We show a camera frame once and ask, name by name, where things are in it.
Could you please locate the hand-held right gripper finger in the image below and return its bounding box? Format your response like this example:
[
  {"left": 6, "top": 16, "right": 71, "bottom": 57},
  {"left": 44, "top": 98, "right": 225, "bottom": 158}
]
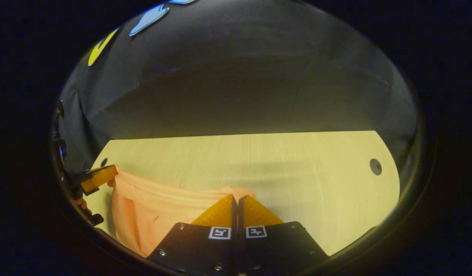
[
  {"left": 147, "top": 194, "right": 237, "bottom": 276},
  {"left": 238, "top": 195, "right": 329, "bottom": 276}
]

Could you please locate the orange T-shirt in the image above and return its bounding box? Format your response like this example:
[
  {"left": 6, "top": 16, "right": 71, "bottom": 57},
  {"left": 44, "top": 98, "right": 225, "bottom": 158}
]
[{"left": 107, "top": 166, "right": 256, "bottom": 258}]

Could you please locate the black backdrop cloth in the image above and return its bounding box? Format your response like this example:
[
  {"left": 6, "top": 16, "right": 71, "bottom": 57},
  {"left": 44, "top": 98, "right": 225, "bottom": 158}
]
[{"left": 54, "top": 0, "right": 418, "bottom": 173}]

